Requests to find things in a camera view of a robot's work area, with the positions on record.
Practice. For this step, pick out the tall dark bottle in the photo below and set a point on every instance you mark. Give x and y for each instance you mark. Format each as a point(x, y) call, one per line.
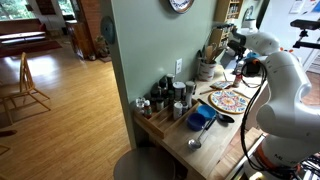
point(163, 85)

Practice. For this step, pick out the dark wooden cabinet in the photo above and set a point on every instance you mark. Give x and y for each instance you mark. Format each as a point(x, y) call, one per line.
point(77, 40)

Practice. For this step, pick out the wooden spoon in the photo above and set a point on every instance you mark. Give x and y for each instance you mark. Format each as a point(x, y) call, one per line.
point(217, 53)

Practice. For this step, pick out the dark red sofa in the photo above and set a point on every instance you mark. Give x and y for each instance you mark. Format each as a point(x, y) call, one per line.
point(20, 26)

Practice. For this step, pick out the white paper sheet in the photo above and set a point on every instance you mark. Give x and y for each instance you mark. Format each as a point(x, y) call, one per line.
point(296, 6)

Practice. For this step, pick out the small labelled spice jar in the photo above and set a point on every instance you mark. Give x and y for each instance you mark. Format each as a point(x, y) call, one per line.
point(160, 104)

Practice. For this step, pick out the thin wooden stick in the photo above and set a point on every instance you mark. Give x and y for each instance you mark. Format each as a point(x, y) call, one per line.
point(208, 91)

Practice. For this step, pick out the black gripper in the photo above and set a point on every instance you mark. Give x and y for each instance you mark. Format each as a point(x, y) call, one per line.
point(237, 48)

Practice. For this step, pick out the colourful floral ceramic plate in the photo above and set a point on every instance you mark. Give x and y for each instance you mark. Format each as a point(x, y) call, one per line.
point(229, 101)

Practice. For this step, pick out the wooden spatula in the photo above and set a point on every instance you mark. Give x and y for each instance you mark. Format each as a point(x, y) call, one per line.
point(209, 53)

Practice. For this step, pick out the dark kitchen utensil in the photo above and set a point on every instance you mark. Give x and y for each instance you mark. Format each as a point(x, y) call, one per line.
point(200, 58)

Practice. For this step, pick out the white utensil crock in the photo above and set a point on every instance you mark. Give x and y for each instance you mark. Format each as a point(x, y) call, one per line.
point(207, 71)

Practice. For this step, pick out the clear glass shaker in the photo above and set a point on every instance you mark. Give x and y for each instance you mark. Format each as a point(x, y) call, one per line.
point(140, 103)

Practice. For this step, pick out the dark jar silver cap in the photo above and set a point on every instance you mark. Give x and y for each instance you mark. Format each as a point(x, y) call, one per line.
point(170, 80)

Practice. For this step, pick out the wooden wall spice shelf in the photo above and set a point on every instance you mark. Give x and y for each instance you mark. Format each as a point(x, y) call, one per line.
point(221, 13)

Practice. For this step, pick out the dark blue round bowl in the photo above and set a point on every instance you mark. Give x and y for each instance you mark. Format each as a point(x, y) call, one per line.
point(196, 121)

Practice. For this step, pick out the black lid spice jar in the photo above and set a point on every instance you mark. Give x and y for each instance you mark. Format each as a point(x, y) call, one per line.
point(185, 106)

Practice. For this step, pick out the wooden tiered spice rack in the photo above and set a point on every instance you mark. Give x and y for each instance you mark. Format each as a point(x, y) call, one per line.
point(163, 126)

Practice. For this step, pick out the blue paper sheet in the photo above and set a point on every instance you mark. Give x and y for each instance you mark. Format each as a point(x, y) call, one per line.
point(316, 6)

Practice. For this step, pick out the round grey stool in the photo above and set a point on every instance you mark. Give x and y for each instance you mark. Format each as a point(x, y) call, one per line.
point(143, 165)

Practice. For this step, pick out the tall silver spice grinder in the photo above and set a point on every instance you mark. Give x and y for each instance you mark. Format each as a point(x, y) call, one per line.
point(190, 91)

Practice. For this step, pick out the small red sauce bottle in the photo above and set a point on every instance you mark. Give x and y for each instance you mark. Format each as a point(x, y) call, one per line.
point(147, 110)

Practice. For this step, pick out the small glass spice jar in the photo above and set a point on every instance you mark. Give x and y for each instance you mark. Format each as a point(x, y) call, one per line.
point(170, 98)

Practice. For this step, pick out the red lid white shaker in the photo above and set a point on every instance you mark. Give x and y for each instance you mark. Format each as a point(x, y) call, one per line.
point(237, 81)

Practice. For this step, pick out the red floor rug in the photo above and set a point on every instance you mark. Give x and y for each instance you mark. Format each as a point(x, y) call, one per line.
point(30, 48)

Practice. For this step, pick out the grey round wall disc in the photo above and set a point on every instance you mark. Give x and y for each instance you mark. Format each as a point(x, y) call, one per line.
point(108, 30)

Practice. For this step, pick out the white wall outlet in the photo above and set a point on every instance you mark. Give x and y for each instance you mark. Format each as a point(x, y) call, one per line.
point(179, 66)

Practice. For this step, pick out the short dark bottle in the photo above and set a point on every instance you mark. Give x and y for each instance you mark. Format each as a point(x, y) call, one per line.
point(155, 91)

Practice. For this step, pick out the black camera on stand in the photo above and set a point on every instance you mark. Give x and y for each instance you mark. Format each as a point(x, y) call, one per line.
point(305, 24)

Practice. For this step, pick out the low wooden table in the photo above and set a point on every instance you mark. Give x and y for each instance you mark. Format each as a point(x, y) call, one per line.
point(20, 36)

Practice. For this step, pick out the black plastic serving spoon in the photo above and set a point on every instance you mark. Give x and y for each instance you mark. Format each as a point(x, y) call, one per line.
point(226, 118)

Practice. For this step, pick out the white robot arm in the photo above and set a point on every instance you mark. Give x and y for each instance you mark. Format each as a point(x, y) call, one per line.
point(286, 86)

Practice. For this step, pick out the dark patterned wall plate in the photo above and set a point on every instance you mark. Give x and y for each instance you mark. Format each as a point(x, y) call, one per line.
point(248, 13)

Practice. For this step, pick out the aluminium frame rail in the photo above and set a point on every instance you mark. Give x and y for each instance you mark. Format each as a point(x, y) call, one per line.
point(238, 168)

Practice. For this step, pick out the wooden chair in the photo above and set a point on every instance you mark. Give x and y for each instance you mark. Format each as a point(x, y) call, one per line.
point(24, 76)

